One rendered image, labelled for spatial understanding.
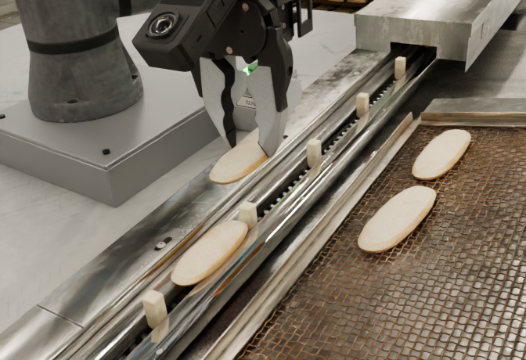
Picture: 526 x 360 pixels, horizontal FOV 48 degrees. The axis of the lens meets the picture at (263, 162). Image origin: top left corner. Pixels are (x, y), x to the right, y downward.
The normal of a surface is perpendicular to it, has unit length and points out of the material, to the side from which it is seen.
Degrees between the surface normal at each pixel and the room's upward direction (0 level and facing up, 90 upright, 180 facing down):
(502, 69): 0
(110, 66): 73
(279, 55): 89
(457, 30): 90
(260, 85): 89
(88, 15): 91
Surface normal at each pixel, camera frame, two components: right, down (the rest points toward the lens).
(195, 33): 0.83, 0.20
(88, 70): 0.43, 0.15
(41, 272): -0.08, -0.86
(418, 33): -0.52, 0.47
